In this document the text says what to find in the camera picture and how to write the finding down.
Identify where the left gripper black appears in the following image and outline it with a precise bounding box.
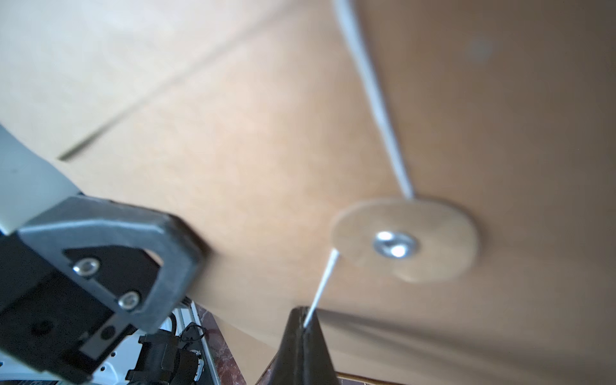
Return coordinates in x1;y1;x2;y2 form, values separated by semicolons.
1;195;205;383

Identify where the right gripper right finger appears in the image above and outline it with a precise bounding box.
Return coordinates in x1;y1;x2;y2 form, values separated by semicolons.
303;312;340;385

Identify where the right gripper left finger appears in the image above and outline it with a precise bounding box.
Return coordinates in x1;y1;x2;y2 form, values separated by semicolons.
257;306;305;384

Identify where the brown file bag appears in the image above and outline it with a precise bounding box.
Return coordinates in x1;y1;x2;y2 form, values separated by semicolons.
1;1;615;384
337;372;402;385

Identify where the white file bag string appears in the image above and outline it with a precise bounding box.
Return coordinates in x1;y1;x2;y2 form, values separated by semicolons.
302;0;415;329

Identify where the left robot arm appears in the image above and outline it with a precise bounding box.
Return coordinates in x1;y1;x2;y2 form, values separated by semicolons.
1;195;208;384

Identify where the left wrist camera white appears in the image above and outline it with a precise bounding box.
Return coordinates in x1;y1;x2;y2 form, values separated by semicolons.
0;128;81;235

